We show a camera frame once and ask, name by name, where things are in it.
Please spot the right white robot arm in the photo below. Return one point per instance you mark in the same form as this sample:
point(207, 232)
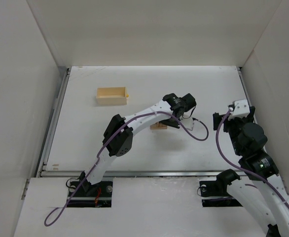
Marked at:
point(271, 213)

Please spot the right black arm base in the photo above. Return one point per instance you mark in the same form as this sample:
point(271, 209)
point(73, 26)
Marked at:
point(212, 196)

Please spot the metal table rail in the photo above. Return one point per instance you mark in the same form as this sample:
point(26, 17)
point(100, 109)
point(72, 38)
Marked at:
point(134, 174)
point(250, 103)
point(40, 162)

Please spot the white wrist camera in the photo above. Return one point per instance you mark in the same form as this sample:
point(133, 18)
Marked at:
point(188, 123)
point(239, 109)

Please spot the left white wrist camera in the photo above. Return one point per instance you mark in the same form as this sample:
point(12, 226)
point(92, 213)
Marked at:
point(188, 123)

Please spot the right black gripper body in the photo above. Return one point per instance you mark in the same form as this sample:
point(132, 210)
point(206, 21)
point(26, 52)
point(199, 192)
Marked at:
point(217, 118)

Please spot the cream plastic drawer box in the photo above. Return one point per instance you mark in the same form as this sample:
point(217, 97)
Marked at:
point(112, 96)

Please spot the left metal table rail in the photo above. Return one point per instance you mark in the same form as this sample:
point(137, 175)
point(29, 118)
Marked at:
point(40, 162)

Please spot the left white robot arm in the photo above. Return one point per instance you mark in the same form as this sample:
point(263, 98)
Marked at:
point(119, 134)

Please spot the front metal table rail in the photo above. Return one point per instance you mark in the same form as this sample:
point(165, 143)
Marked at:
point(134, 174)

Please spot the long light wood block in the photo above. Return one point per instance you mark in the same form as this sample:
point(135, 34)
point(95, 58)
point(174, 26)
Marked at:
point(158, 126)

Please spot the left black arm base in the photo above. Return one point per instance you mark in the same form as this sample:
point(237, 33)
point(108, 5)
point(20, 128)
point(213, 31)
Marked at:
point(100, 196)

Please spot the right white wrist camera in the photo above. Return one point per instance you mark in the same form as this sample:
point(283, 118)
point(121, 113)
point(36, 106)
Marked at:
point(239, 109)

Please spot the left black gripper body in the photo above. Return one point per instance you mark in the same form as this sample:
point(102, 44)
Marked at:
point(173, 122)

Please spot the right metal table rail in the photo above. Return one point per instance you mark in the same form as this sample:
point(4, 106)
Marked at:
point(250, 103)

